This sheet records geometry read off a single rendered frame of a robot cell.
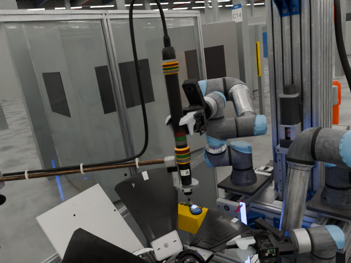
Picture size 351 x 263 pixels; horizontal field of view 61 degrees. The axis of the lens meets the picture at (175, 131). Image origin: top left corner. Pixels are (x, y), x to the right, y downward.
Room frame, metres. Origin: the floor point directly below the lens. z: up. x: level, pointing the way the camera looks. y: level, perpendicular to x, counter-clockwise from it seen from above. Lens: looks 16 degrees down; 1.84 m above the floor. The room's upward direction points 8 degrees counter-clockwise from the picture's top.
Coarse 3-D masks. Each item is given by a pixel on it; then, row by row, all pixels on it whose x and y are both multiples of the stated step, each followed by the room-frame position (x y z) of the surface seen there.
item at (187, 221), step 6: (180, 210) 1.27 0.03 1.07; (186, 210) 1.27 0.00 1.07; (204, 210) 1.24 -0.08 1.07; (180, 216) 1.24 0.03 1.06; (186, 216) 1.22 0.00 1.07; (192, 216) 1.21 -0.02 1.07; (198, 216) 1.20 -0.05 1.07; (204, 216) 1.23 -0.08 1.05; (180, 222) 1.25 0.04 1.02; (186, 222) 1.22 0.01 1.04; (192, 222) 1.20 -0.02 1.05; (198, 222) 1.19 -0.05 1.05; (180, 228) 1.25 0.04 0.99; (186, 228) 1.22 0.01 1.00; (192, 228) 1.20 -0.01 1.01; (198, 228) 1.18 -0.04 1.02
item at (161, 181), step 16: (160, 176) 0.95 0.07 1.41; (128, 192) 0.92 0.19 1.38; (144, 192) 0.91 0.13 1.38; (160, 192) 0.90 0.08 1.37; (176, 192) 0.90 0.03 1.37; (128, 208) 0.88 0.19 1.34; (144, 208) 0.87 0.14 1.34; (160, 208) 0.86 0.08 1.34; (176, 208) 0.86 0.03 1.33; (144, 224) 0.84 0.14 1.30; (160, 224) 0.83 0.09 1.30; (176, 224) 0.82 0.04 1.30
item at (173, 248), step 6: (168, 234) 0.80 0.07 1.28; (174, 234) 0.80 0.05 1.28; (156, 240) 0.80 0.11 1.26; (162, 240) 0.80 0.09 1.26; (168, 240) 0.79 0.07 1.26; (174, 240) 0.79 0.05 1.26; (156, 246) 0.79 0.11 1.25; (162, 246) 0.79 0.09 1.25; (168, 246) 0.78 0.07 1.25; (174, 246) 0.78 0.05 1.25; (180, 246) 0.77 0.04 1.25; (156, 252) 0.78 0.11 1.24; (162, 252) 0.78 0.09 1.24; (168, 252) 0.77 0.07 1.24; (174, 252) 0.76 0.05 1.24; (162, 258) 0.76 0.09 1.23
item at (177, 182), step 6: (174, 156) 0.82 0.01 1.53; (168, 162) 0.79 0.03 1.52; (174, 162) 0.79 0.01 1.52; (168, 168) 0.79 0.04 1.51; (174, 168) 0.79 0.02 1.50; (174, 174) 0.79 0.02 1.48; (174, 180) 0.79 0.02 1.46; (180, 180) 0.83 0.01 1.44; (192, 180) 0.82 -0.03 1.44; (180, 186) 0.79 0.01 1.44; (186, 186) 0.78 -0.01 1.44; (192, 186) 0.78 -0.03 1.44
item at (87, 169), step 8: (152, 160) 0.81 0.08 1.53; (160, 160) 0.80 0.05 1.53; (88, 168) 0.82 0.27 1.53; (96, 168) 0.82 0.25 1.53; (104, 168) 0.81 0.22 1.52; (112, 168) 0.81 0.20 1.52; (8, 176) 0.84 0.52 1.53; (16, 176) 0.84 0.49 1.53; (24, 176) 0.83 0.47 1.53; (32, 176) 0.83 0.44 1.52; (40, 176) 0.83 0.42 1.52
